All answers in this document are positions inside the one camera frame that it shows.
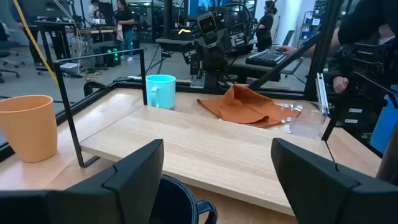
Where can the person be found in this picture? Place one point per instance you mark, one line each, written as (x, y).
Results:
(93, 9)
(367, 21)
(124, 21)
(265, 28)
(35, 46)

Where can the black desk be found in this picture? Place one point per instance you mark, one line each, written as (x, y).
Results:
(53, 25)

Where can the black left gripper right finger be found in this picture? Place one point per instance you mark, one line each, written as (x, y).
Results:
(326, 199)

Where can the silver metal bracket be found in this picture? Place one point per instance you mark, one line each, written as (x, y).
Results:
(321, 93)

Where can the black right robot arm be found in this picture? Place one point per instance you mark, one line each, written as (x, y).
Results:
(213, 81)

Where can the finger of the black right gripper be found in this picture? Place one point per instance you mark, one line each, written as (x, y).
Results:
(224, 60)
(209, 60)

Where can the black office chair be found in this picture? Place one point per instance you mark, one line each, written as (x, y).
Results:
(6, 49)

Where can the blue panel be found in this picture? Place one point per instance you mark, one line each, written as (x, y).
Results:
(387, 124)

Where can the computer tower with green lights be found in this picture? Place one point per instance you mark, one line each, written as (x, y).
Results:
(112, 57)

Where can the cyan plastic mug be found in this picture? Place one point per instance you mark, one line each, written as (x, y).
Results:
(161, 91)

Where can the orange plastic cup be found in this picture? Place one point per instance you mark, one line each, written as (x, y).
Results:
(29, 130)

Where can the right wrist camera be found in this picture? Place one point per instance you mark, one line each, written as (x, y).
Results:
(207, 24)

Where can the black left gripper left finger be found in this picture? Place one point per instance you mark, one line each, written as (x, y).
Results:
(77, 205)

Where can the wooden top desk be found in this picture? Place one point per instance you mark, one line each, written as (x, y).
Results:
(96, 30)

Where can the black aluminium rig frame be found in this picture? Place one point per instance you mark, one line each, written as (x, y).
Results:
(321, 46)

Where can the black keyboard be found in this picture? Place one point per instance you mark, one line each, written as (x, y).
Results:
(267, 57)

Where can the clear glass mug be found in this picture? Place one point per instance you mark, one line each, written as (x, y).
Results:
(306, 123)

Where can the orange cloth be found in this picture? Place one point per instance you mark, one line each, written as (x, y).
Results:
(245, 107)

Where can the dark blue ceramic mug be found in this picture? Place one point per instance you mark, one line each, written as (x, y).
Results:
(174, 202)

